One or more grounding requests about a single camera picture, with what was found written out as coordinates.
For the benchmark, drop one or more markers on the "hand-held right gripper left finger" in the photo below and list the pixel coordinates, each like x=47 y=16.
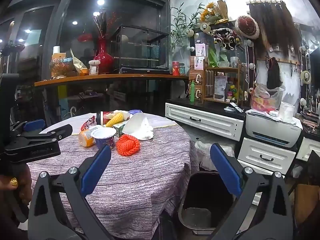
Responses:
x=96 y=170

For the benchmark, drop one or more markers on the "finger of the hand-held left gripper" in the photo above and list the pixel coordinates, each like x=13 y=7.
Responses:
x=35 y=125
x=55 y=132

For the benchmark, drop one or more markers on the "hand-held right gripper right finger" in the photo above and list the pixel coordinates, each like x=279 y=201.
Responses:
x=226 y=170

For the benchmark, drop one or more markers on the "black trash bin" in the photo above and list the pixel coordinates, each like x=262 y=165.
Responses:
x=207 y=192

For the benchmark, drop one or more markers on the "orange drink bottle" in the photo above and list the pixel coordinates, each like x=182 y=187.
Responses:
x=86 y=138

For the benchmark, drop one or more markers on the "red snack wrapper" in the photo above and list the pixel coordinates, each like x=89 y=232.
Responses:
x=88 y=124

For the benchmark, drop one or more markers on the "purple yogurt cup white lid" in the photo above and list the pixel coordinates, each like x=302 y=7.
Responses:
x=103 y=134

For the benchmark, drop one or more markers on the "orange foam net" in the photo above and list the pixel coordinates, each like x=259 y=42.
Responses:
x=128 y=145

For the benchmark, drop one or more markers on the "green drink carton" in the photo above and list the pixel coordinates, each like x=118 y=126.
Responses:
x=120 y=128

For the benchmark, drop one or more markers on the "yellow corn cob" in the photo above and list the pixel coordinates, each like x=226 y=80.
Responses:
x=115 y=120

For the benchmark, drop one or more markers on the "white face mask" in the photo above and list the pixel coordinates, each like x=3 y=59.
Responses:
x=135 y=126

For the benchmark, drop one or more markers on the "purple plastic bag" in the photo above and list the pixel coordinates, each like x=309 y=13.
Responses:
x=135 y=111

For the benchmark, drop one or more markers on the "person's left hand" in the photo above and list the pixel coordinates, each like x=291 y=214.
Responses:
x=22 y=187

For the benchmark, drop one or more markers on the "white lace covered stool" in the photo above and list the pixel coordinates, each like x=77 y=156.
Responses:
x=205 y=155

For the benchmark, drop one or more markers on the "white stacked drawer unit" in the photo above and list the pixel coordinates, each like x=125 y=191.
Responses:
x=265 y=155

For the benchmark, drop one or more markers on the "long white drawer cabinet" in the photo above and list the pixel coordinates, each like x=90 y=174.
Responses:
x=212 y=125

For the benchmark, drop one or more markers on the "white printer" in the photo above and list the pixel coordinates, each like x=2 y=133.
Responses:
x=270 y=132

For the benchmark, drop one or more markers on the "small white dish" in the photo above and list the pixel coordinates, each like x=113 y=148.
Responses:
x=228 y=109

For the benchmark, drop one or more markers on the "white hair clipper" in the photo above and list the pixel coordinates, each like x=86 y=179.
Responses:
x=236 y=107

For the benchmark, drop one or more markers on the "gift basket with wrapped items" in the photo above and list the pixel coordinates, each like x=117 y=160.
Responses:
x=61 y=66

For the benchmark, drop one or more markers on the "cream paper bag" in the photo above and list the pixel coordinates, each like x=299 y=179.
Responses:
x=78 y=65

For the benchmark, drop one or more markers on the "small jar white lid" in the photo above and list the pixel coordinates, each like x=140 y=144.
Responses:
x=94 y=68

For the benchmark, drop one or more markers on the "wooden counter shelf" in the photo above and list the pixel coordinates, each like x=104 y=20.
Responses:
x=112 y=77

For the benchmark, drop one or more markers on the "clear bag of snacks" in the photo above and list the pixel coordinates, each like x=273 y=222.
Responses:
x=265 y=100

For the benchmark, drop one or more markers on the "white cloth yellow edge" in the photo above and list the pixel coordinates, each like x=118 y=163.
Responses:
x=160 y=121

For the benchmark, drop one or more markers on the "brown product box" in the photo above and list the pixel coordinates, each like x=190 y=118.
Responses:
x=197 y=78
x=199 y=93

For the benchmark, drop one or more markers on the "white paper tub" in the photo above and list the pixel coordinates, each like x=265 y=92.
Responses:
x=286 y=111

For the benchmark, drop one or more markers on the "green bottle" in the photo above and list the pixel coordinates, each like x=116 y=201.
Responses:
x=192 y=92

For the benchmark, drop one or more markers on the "wooden shelf rack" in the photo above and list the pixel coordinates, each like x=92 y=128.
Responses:
x=208 y=85

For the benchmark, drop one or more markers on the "red vase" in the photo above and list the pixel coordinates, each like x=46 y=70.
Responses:
x=103 y=57

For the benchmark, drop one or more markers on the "black hanging wig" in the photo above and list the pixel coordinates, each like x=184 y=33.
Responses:
x=273 y=76

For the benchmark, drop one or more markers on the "glass jar teal lid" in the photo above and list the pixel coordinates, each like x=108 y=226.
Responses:
x=182 y=69

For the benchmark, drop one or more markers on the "red tin can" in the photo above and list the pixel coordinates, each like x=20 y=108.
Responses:
x=175 y=68

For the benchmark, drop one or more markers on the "dried feather flower bunch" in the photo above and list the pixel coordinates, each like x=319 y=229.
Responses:
x=102 y=22

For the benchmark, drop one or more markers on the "glass display case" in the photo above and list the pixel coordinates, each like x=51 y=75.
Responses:
x=140 y=47

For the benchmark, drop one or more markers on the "white tape roll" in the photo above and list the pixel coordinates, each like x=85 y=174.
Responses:
x=303 y=76

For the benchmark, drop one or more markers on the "pink white product box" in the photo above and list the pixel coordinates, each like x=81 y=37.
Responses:
x=201 y=50

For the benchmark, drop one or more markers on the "ornate dark headdress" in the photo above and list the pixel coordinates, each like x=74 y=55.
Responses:
x=225 y=38

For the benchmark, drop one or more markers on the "red fur-trimmed hat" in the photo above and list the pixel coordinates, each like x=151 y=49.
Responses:
x=247 y=27

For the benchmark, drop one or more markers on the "green leafy branch plant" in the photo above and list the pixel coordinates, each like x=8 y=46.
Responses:
x=181 y=30

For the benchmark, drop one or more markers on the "brown hair wig bundle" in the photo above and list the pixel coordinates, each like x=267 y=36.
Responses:
x=272 y=27

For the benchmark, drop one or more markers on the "sunflower bouquet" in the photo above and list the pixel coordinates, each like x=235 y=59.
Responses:
x=212 y=12

